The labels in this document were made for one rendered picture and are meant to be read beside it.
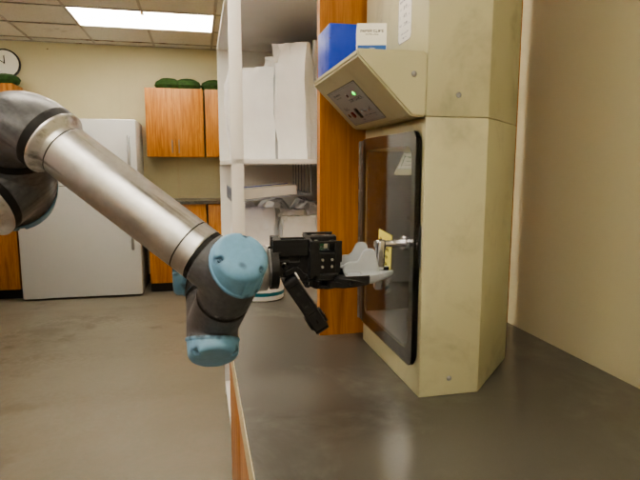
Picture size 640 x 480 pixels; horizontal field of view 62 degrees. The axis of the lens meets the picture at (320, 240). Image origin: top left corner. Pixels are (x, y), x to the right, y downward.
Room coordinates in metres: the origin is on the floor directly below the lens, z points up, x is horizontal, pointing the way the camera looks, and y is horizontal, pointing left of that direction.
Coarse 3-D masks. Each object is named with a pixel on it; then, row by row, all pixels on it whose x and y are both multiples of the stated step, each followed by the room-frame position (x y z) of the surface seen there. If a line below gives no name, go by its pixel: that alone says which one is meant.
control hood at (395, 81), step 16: (352, 64) 0.88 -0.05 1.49; (368, 64) 0.84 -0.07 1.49; (384, 64) 0.85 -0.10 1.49; (400, 64) 0.85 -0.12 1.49; (416, 64) 0.86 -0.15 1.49; (320, 80) 1.09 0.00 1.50; (336, 80) 1.01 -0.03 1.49; (368, 80) 0.89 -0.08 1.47; (384, 80) 0.85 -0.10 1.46; (400, 80) 0.85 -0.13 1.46; (416, 80) 0.86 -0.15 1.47; (368, 96) 0.94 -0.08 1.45; (384, 96) 0.89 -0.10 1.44; (400, 96) 0.85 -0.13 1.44; (416, 96) 0.86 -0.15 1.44; (384, 112) 0.94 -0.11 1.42; (400, 112) 0.88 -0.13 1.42; (416, 112) 0.86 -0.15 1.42; (368, 128) 1.12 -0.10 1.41
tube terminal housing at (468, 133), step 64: (384, 0) 1.07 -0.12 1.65; (448, 0) 0.87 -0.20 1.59; (512, 0) 0.99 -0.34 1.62; (448, 64) 0.87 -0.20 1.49; (512, 64) 1.01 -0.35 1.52; (384, 128) 1.06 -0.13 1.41; (448, 128) 0.87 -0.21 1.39; (512, 128) 1.03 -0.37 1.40; (448, 192) 0.87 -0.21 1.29; (512, 192) 1.05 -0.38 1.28; (448, 256) 0.87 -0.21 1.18; (448, 320) 0.88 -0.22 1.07; (448, 384) 0.88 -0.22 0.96
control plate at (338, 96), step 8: (352, 80) 0.94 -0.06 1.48; (344, 88) 1.00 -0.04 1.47; (352, 88) 0.97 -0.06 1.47; (336, 96) 1.08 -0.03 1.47; (344, 96) 1.04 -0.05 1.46; (352, 96) 1.00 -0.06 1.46; (360, 96) 0.97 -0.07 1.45; (336, 104) 1.12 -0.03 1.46; (344, 104) 1.08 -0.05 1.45; (352, 104) 1.04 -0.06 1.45; (360, 104) 1.00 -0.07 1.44; (368, 104) 0.97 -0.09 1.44; (344, 112) 1.13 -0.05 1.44; (360, 112) 1.04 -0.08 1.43; (368, 112) 1.01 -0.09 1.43; (376, 112) 0.97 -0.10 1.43; (352, 120) 1.12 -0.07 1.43; (360, 120) 1.08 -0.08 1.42; (368, 120) 1.04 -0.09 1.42
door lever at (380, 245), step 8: (376, 240) 0.90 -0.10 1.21; (384, 240) 0.90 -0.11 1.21; (392, 240) 0.91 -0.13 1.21; (400, 240) 0.91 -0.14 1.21; (376, 248) 0.90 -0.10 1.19; (384, 248) 0.90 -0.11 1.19; (400, 248) 0.92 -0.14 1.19; (376, 256) 0.90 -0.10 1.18; (384, 256) 0.90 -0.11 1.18; (384, 264) 0.90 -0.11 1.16; (376, 288) 0.91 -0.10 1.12
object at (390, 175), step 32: (384, 160) 1.02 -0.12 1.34; (416, 160) 0.87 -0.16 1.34; (384, 192) 1.02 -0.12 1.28; (416, 192) 0.87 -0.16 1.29; (384, 224) 1.01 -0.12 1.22; (416, 224) 0.87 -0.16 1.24; (416, 256) 0.87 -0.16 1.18; (384, 288) 1.01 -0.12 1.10; (416, 288) 0.87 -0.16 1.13; (384, 320) 1.00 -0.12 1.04
